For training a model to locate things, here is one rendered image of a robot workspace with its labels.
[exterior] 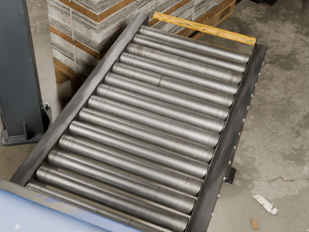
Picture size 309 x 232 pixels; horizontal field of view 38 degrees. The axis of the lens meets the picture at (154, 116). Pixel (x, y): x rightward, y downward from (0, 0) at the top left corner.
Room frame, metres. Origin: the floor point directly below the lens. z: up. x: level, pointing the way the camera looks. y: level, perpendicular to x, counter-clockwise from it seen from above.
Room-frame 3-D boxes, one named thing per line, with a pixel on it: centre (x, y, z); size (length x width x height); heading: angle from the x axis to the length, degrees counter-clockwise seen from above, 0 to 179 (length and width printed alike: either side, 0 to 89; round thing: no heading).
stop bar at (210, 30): (1.52, -0.16, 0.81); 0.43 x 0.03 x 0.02; 73
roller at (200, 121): (1.07, -0.01, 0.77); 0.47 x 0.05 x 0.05; 73
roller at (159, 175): (0.82, 0.06, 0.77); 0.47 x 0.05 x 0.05; 73
